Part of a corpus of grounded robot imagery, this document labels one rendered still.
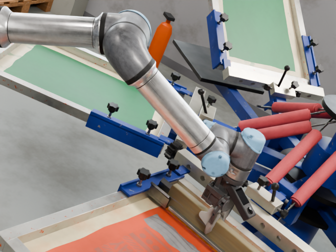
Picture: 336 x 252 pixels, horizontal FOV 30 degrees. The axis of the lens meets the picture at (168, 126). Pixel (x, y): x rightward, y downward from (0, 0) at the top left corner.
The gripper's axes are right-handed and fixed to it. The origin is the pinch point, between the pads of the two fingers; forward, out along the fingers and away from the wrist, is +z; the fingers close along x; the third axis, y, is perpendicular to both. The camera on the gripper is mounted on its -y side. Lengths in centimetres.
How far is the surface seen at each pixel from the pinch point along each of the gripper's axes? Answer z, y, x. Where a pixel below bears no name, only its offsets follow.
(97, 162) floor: 102, 138, -125
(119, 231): 6.3, 17.2, 23.7
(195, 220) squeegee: 0.5, 6.1, 1.6
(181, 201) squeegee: -1.6, 13.3, 1.6
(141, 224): 6.3, 16.3, 14.2
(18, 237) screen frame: 3, 25, 57
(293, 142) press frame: 0, 21, -93
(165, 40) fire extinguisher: 65, 219, -269
